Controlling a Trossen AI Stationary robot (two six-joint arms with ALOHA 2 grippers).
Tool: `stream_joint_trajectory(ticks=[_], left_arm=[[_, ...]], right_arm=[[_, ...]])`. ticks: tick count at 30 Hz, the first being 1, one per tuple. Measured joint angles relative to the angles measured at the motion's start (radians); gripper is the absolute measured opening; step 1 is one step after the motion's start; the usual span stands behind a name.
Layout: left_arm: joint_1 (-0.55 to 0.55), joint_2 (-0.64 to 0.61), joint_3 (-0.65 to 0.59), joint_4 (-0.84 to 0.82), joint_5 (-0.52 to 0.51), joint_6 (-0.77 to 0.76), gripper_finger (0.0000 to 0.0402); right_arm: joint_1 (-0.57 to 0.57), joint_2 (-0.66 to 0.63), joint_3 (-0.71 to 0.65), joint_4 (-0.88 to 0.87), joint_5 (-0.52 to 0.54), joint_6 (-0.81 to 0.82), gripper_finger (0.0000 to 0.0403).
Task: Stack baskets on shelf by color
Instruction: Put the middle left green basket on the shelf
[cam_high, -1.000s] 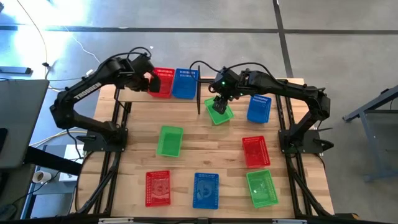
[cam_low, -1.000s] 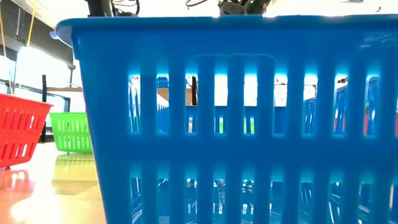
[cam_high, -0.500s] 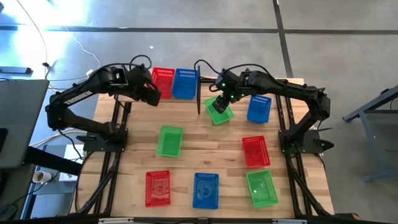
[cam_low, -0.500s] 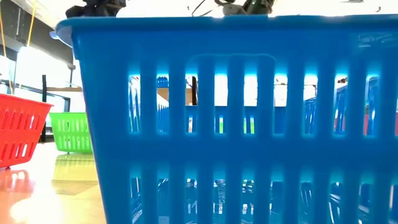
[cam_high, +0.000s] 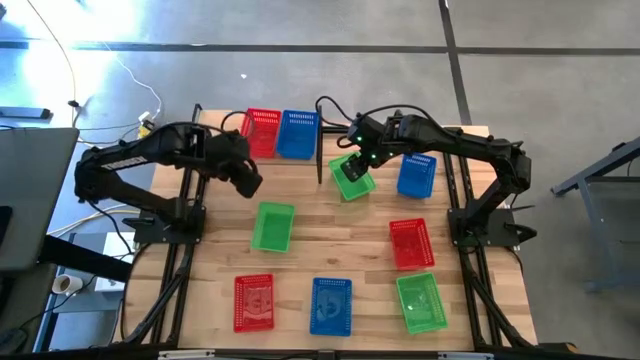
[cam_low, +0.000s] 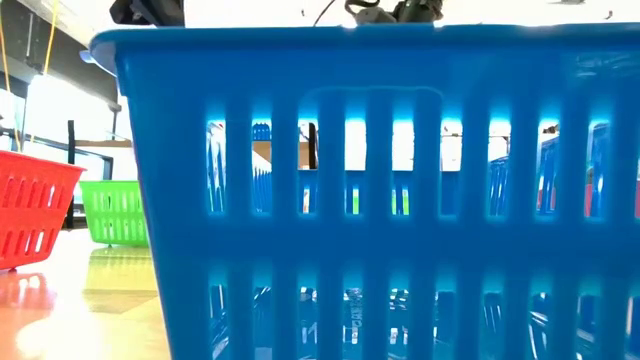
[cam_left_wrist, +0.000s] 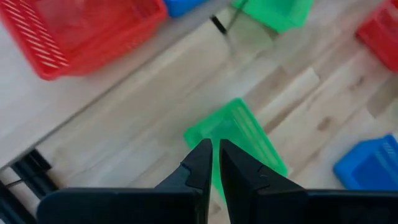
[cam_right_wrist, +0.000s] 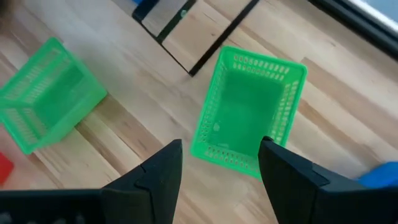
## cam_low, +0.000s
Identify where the yellow hanging cable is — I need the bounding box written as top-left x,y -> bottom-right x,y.
42,0 -> 59,76

